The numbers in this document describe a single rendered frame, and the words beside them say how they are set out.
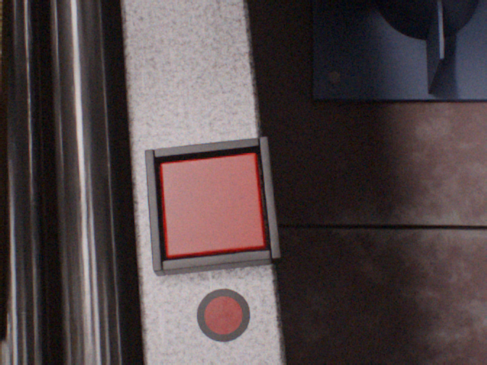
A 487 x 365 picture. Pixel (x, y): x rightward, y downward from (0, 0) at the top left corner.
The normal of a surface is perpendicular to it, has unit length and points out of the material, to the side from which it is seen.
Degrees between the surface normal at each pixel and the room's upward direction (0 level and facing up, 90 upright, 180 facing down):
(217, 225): 0
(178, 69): 0
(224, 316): 0
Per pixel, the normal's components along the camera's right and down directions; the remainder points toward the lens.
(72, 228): -0.43, -0.22
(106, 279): 0.47, -0.30
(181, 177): -0.05, -0.29
